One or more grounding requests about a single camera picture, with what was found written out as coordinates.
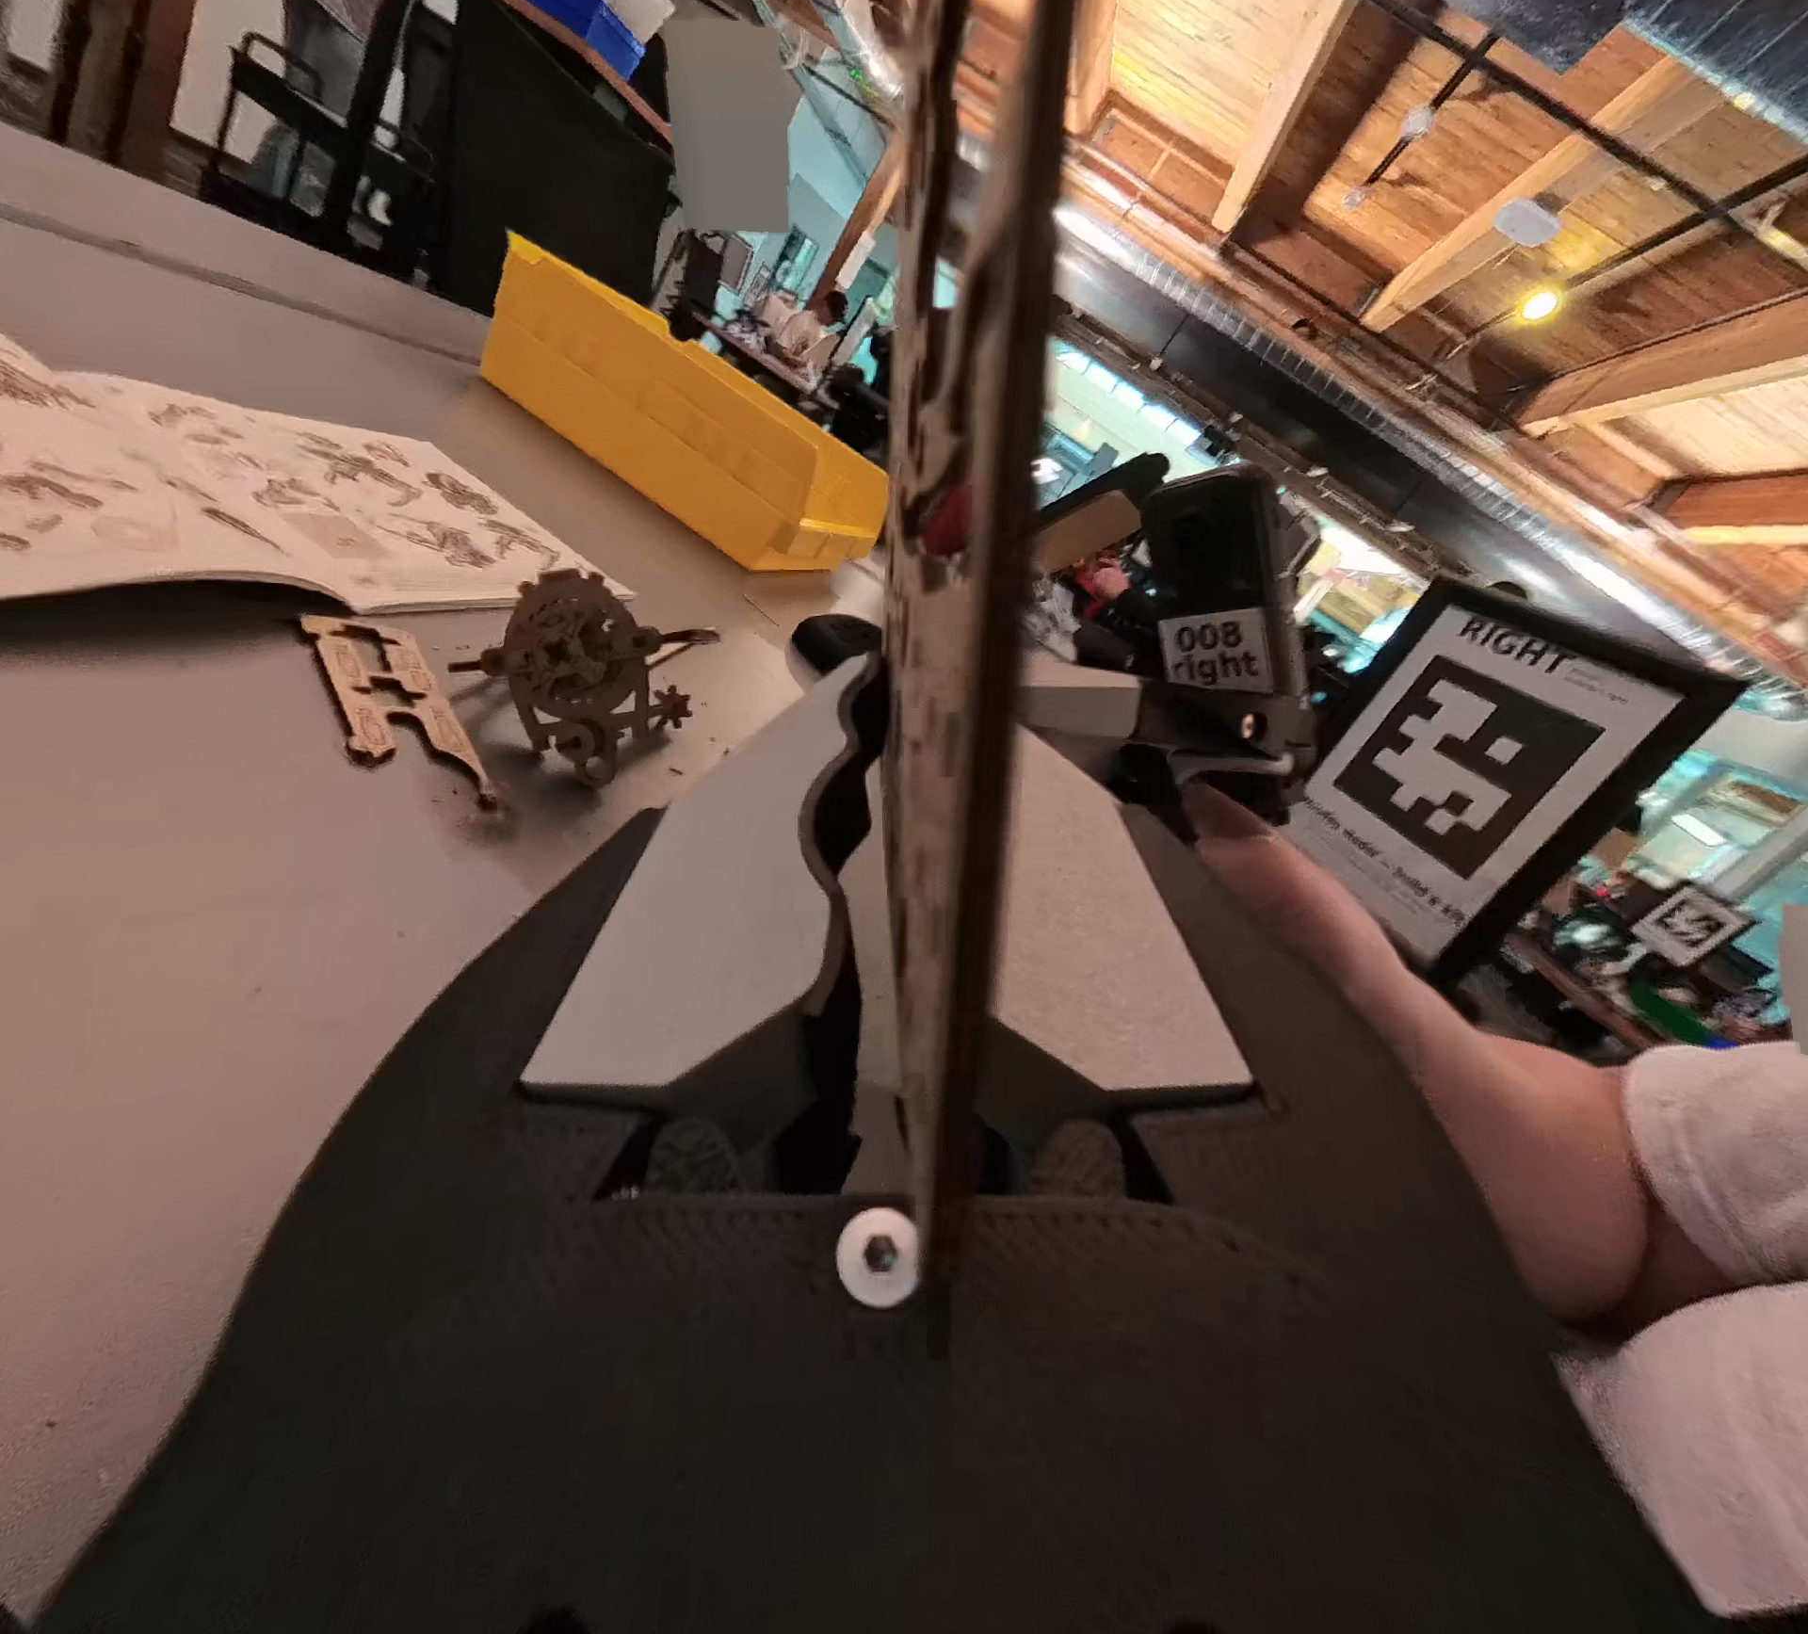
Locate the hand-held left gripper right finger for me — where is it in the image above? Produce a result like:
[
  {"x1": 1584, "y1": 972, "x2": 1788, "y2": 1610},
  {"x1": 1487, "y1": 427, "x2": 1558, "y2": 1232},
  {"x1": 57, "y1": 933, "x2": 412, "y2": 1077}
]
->
[{"x1": 979, "y1": 723, "x2": 1255, "y2": 1097}]

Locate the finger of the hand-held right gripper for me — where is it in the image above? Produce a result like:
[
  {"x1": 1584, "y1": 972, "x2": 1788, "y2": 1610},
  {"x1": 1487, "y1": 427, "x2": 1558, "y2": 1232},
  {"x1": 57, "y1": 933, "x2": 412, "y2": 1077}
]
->
[{"x1": 1012, "y1": 656, "x2": 1146, "y2": 744}]

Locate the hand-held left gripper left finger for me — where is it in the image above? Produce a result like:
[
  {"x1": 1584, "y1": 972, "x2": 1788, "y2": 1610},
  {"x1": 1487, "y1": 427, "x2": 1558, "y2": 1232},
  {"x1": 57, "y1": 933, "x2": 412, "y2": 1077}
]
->
[{"x1": 520, "y1": 656, "x2": 888, "y2": 1089}]

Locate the laser-cut wooden parts sheet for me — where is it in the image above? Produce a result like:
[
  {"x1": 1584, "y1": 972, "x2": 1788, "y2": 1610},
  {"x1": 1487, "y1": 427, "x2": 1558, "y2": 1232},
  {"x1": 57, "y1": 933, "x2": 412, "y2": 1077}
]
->
[{"x1": 880, "y1": 0, "x2": 1100, "y2": 1362}]

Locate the person's right forearm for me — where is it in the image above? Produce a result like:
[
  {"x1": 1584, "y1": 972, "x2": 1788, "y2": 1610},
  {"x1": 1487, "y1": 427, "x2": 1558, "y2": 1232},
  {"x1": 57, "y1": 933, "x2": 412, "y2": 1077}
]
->
[{"x1": 1344, "y1": 939, "x2": 1664, "y2": 1322}]

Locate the wooden gear model assembly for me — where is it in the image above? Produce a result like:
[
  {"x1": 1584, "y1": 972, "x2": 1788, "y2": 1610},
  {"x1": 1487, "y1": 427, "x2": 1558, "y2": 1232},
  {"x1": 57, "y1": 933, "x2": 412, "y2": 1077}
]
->
[{"x1": 453, "y1": 566, "x2": 723, "y2": 791}]

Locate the person's right hand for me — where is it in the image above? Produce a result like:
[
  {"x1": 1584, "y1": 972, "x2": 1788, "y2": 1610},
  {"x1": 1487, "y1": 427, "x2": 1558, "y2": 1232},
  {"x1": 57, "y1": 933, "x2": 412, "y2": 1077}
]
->
[{"x1": 1193, "y1": 786, "x2": 1431, "y2": 1019}]

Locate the black framed panel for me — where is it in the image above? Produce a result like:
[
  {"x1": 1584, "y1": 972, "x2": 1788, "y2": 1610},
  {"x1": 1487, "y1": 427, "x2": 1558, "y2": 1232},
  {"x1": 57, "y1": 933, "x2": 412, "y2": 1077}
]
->
[{"x1": 1037, "y1": 458, "x2": 1172, "y2": 579}]

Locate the dark red cylinder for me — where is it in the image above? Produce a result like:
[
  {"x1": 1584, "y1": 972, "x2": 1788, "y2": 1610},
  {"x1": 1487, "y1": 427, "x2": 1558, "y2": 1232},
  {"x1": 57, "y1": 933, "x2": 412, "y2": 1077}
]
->
[{"x1": 901, "y1": 478, "x2": 979, "y2": 556}]

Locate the black textured oblong pad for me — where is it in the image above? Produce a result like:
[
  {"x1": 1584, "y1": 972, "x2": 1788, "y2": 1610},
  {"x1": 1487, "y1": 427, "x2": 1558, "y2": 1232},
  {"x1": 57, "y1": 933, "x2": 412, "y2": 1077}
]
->
[{"x1": 786, "y1": 614, "x2": 881, "y2": 694}]

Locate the flat slotted wooden part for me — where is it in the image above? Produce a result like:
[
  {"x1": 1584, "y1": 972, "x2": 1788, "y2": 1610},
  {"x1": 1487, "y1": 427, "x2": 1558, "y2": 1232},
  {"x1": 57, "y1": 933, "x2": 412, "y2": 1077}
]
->
[{"x1": 303, "y1": 614, "x2": 504, "y2": 809}]

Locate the yellow plastic bin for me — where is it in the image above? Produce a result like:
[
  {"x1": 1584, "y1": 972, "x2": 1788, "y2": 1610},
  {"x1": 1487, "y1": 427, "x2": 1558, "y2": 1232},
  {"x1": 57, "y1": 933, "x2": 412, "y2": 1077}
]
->
[{"x1": 481, "y1": 231, "x2": 890, "y2": 572}]

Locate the small black-and-white marker tag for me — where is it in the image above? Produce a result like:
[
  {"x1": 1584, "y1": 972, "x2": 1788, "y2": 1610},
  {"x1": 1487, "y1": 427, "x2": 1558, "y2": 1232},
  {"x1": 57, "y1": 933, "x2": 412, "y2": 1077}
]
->
[{"x1": 1622, "y1": 889, "x2": 1756, "y2": 967}]

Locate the illustrated instruction booklet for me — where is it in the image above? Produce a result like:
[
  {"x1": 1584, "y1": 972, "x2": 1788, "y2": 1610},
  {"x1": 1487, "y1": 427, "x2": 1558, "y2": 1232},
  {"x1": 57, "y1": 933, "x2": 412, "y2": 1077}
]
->
[{"x1": 0, "y1": 335, "x2": 634, "y2": 614}]

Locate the black cabinet with wooden top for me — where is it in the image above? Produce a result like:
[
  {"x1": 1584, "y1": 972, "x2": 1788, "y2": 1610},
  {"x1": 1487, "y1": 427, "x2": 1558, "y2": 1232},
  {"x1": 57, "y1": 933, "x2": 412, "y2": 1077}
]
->
[{"x1": 431, "y1": 0, "x2": 681, "y2": 316}]

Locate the blue plastic bin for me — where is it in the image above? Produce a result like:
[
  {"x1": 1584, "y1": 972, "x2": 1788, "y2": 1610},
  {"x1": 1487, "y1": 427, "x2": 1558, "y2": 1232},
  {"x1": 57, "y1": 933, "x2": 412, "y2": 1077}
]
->
[{"x1": 504, "y1": 0, "x2": 647, "y2": 81}]

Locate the black metal cart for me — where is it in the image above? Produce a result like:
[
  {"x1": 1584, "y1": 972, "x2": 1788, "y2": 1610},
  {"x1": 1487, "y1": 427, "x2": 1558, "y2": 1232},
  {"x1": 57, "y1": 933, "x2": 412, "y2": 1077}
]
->
[{"x1": 212, "y1": 29, "x2": 431, "y2": 253}]

